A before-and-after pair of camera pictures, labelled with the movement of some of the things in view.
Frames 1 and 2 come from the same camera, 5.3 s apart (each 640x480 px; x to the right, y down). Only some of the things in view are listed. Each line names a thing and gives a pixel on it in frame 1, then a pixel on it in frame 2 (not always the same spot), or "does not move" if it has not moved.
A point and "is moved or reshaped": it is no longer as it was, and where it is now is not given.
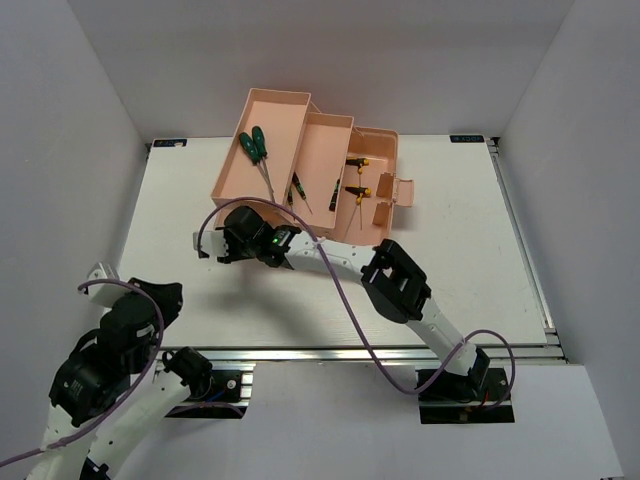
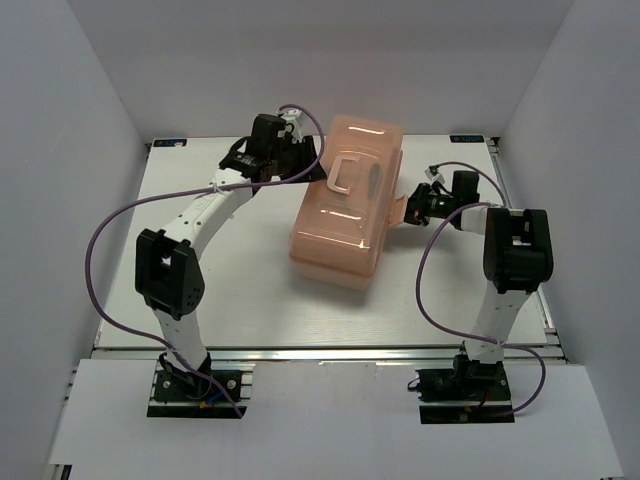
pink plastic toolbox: [314, 170] is moved or reshaped
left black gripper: [169, 295] -> [305, 161]
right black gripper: [232, 255] -> [415, 211]
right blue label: [467, 139] does not move
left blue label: [169, 143] does not move
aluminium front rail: [354, 355] does not move
